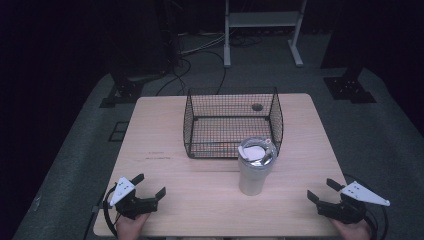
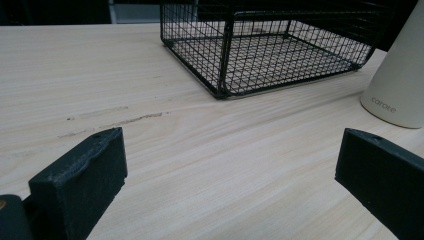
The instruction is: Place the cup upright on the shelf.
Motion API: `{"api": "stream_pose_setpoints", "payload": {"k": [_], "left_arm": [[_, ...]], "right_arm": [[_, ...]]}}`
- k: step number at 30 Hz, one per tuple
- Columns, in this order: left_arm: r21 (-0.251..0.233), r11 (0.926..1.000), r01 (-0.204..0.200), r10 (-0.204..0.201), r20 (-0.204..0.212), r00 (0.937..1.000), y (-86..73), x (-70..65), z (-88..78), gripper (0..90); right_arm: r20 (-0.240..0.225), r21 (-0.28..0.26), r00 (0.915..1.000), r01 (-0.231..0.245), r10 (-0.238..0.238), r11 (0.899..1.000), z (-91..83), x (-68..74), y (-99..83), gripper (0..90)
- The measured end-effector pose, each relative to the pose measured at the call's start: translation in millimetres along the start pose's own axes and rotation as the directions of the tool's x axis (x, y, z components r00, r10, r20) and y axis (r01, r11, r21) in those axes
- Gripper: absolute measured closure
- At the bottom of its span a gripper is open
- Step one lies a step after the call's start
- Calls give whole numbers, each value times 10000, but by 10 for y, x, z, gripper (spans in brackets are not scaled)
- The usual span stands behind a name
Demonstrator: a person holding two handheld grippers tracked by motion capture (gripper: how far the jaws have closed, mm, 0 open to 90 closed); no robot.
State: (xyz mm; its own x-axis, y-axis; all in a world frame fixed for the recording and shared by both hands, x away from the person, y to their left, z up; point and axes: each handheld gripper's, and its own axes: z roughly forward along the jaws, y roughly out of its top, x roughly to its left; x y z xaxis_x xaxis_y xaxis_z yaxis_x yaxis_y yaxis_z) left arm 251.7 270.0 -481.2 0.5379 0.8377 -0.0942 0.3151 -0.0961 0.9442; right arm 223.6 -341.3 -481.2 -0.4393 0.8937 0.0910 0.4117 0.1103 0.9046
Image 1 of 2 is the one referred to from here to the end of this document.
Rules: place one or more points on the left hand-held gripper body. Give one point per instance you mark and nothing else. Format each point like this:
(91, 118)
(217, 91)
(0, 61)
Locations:
(133, 205)

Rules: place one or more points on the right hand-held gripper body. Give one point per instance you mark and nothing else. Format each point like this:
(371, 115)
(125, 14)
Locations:
(346, 210)

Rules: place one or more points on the white tumbler with clear lid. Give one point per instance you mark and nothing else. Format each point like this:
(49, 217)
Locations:
(255, 176)

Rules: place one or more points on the person's right hand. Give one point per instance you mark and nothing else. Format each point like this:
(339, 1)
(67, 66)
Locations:
(353, 231)

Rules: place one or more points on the person's left hand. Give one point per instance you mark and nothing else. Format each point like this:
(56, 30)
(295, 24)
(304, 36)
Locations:
(130, 228)

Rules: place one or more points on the black stand base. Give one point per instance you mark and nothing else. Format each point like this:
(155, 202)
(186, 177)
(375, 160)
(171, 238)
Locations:
(350, 88)
(125, 91)

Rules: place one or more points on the dark round disc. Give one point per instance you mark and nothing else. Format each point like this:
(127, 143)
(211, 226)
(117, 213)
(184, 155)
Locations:
(257, 107)

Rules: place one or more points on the white metal stand frame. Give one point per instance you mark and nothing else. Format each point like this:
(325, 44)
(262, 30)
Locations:
(263, 19)

